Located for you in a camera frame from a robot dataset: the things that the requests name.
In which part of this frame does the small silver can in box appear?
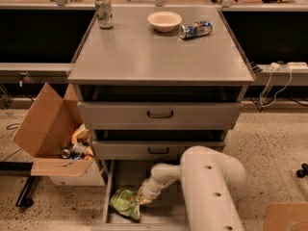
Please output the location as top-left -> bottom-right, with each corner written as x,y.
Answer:
62,148 -> 72,159

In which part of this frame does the brown cardboard box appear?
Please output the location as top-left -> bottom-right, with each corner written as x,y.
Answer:
13,83 -> 92,177

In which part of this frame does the grey bottom drawer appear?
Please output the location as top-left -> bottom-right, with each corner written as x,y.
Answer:
91,161 -> 191,231

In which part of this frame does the brown cardboard sheet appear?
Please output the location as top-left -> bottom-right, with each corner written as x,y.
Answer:
263,202 -> 308,231

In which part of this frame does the grey top drawer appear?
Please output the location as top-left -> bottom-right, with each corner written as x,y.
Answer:
77,102 -> 240,130

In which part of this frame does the green jalapeno chip bag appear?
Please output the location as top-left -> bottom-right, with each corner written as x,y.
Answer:
109,186 -> 142,220

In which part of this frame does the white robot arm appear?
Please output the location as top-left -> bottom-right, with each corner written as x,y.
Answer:
138,145 -> 245,231

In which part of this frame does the black caster wheel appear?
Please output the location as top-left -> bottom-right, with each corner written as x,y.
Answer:
296,164 -> 308,178

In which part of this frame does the blue crushed soda can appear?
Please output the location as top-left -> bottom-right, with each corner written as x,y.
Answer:
179,20 -> 213,39

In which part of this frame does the black metal floor stand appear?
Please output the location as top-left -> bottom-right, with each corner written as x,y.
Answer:
0,161 -> 41,210

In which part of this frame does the white power strip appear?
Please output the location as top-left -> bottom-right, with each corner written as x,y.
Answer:
287,62 -> 308,70

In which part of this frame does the grey drawer cabinet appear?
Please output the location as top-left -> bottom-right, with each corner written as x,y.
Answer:
67,6 -> 255,178

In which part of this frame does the white green soda can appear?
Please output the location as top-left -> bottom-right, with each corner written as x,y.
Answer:
94,0 -> 114,29

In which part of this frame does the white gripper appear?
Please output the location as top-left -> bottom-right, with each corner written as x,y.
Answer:
138,177 -> 164,205

